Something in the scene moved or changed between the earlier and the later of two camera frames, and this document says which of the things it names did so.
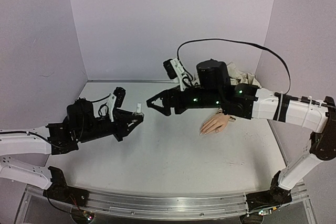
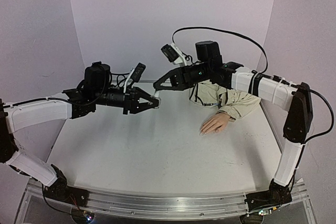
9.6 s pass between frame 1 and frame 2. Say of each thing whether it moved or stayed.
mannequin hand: stayed
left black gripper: moved
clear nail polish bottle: moved
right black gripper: moved
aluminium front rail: stayed
